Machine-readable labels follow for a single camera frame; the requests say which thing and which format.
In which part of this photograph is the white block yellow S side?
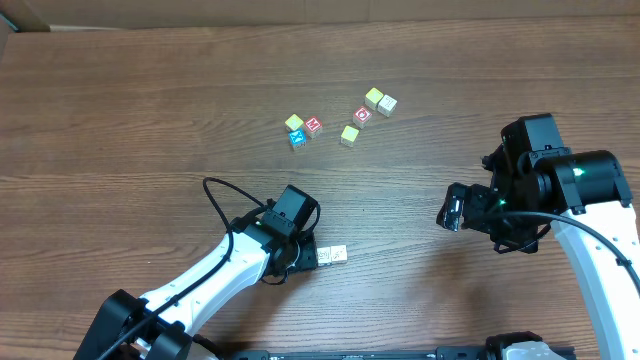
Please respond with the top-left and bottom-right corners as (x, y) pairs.
(330, 245), (348, 264)

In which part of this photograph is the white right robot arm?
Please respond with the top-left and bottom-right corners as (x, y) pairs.
(436, 113), (639, 359)

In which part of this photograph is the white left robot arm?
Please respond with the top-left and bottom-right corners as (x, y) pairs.
(75, 185), (321, 359)

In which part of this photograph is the blue X letter block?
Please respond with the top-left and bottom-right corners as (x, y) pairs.
(288, 129), (307, 151)

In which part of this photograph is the red M letter block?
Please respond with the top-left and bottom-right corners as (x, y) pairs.
(304, 116), (323, 139)

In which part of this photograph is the yellow block left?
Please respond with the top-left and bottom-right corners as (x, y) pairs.
(285, 114), (304, 132)

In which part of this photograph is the yellow block middle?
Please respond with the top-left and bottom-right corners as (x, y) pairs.
(340, 125), (359, 147)

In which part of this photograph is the white block upper right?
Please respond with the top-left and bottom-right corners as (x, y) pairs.
(377, 94), (397, 118)

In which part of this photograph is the red circle picture block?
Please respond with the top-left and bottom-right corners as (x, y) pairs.
(353, 106), (372, 129)

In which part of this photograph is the yellow block upper right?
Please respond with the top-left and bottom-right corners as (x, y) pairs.
(364, 87), (384, 110)

